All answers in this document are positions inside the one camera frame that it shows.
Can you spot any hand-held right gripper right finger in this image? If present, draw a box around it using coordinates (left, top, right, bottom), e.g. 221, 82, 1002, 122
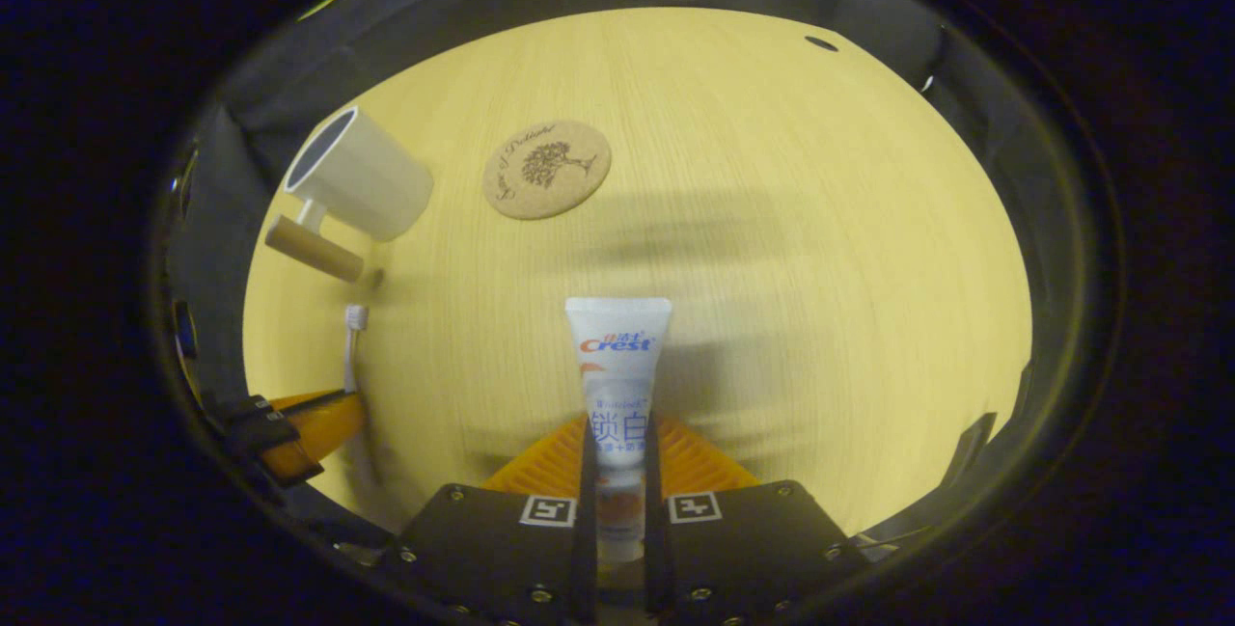
645, 414, 855, 626

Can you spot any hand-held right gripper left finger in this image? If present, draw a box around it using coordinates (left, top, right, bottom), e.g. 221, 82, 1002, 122
379, 414, 599, 626

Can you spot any white toothbrush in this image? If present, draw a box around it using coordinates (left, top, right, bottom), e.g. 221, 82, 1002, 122
342, 304, 371, 397

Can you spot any white toothpaste tube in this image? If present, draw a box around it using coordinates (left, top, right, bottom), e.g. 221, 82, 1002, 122
564, 296, 674, 565

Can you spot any white cup with wooden handle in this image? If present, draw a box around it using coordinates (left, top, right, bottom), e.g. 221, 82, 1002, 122
264, 105, 436, 284

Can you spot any round cork coaster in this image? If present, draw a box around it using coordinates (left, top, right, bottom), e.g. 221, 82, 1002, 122
481, 119, 614, 221

